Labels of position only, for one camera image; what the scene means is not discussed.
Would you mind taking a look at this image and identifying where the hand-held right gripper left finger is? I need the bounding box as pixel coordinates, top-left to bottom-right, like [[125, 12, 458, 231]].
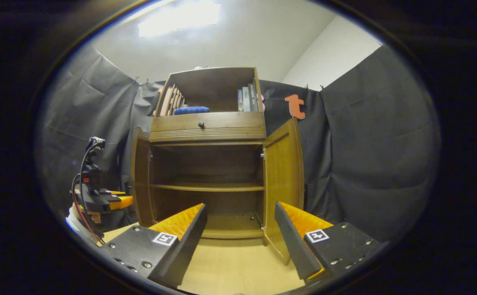
[[99, 203, 208, 288]]

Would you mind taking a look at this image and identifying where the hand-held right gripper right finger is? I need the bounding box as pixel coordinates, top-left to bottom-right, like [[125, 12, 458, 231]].
[[274, 201, 389, 280]]

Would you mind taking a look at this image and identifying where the wooden double-door shoe cabinet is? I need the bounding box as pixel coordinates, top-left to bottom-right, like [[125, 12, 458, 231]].
[[148, 67, 267, 240]]

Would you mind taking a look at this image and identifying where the wooden inner shelf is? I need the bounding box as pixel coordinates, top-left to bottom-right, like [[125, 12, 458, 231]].
[[150, 182, 264, 192]]

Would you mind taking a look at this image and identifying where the blue towel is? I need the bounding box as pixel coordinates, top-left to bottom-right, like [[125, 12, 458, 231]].
[[173, 106, 210, 116]]

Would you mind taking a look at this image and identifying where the black and red cable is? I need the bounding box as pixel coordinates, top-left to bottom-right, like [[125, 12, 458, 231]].
[[71, 141, 106, 245]]

